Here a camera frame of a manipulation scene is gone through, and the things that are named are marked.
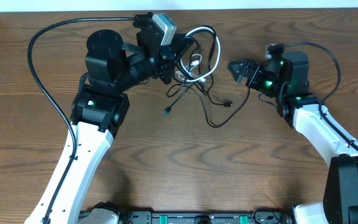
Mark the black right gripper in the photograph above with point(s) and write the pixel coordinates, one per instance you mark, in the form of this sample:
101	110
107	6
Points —
257	70

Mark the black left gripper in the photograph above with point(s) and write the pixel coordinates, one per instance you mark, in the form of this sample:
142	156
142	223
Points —
165	61

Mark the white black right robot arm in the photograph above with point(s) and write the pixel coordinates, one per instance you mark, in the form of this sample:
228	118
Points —
284	77

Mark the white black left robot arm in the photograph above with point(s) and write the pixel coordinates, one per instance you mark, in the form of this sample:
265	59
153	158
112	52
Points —
101	104

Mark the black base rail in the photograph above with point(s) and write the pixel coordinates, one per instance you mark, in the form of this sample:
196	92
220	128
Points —
136	215

